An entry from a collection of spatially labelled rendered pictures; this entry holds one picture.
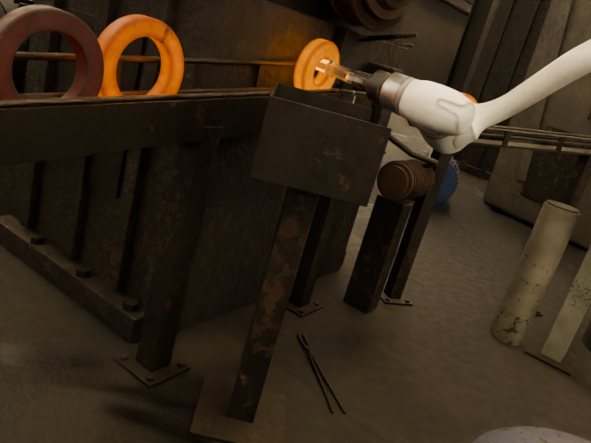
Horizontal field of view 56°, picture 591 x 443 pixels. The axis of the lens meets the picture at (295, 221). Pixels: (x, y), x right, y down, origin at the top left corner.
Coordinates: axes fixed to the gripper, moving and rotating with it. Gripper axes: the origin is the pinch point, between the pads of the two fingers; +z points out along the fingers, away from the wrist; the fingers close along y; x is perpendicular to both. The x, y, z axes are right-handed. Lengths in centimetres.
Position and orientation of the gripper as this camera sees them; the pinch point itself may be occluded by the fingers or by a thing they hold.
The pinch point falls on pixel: (319, 64)
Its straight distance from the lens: 148.8
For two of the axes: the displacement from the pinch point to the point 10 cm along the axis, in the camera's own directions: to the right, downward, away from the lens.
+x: 3.0, -8.9, -3.4
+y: 5.6, -1.2, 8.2
